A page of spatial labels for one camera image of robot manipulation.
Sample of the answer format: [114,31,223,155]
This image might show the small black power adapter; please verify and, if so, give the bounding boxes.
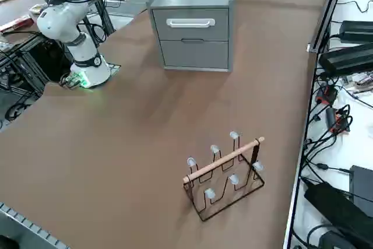
[318,229,352,249]

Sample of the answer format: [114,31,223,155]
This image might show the aluminium profile post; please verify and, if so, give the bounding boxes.
[307,0,350,54]

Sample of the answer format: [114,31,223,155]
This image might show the black box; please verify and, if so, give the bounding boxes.
[349,164,373,203]

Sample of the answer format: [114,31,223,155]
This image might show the small tray box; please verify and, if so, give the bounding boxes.
[29,3,47,16]

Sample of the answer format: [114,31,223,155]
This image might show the red black electronic module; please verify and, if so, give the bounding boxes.
[316,85,339,106]
[325,105,354,135]

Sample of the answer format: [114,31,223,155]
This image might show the ribbed power supply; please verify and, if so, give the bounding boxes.
[318,43,373,77]

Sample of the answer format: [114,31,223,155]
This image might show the gray metal frame leg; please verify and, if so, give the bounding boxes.
[87,0,117,37]

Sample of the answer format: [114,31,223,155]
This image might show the black power brick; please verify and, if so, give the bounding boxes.
[339,20,373,43]

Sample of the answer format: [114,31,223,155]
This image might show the long black power adapter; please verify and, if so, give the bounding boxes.
[304,181,373,234]

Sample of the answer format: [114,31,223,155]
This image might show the gray ribbed rail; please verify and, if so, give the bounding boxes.
[0,202,71,249]

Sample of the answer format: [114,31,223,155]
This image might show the black cable with ferrite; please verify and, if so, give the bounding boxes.
[301,155,352,174]

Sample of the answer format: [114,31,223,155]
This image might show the brown side desk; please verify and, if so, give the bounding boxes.
[0,0,44,38]

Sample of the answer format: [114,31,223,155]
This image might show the red flat box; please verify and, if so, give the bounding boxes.
[0,16,34,33]

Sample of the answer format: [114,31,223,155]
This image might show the black aluminium frame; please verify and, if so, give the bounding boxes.
[0,31,73,100]

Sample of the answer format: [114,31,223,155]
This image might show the black wire cup rack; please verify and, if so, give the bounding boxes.
[182,131,266,222]

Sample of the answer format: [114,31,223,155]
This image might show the small circuit boards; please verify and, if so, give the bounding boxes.
[343,71,373,96]

